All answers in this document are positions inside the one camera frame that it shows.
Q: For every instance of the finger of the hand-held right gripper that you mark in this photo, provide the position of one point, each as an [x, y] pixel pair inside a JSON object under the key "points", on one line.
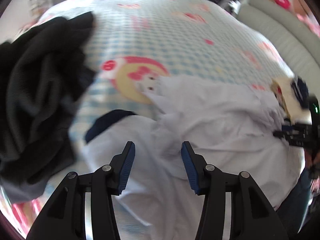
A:
{"points": [[292, 138], [295, 127]]}

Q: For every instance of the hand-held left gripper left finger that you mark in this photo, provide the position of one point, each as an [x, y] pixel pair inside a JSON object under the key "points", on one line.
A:
{"points": [[127, 167]]}

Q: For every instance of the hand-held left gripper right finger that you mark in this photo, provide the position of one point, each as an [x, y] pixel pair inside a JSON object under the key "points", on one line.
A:
{"points": [[190, 170]]}

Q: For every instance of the white navy-collar T-shirt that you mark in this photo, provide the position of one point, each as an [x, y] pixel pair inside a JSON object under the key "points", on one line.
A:
{"points": [[225, 130]]}

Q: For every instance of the pile of black clothes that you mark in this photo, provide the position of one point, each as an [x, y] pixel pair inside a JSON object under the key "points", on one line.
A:
{"points": [[37, 80]]}

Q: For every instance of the folded cream garment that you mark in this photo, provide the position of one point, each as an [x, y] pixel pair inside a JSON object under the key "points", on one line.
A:
{"points": [[287, 97]]}

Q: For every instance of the folded navy garment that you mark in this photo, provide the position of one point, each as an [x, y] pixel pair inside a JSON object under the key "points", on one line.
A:
{"points": [[301, 92]]}

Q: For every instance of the person's right leg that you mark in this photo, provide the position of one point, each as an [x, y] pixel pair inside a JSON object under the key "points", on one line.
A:
{"points": [[297, 200]]}

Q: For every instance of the beige padded headboard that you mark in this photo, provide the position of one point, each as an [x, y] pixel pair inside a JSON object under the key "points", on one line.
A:
{"points": [[282, 37]]}

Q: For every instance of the dark grey garment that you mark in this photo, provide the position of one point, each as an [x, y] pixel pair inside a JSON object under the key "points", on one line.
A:
{"points": [[22, 190]]}

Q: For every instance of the red round plush toy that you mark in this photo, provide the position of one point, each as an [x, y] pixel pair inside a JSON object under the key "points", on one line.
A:
{"points": [[282, 2]]}

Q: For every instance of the checked cartoon printed blanket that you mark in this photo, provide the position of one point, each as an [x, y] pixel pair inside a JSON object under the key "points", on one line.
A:
{"points": [[175, 30]]}

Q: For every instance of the white shelf rack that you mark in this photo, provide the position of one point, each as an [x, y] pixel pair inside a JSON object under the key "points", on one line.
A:
{"points": [[40, 1]]}

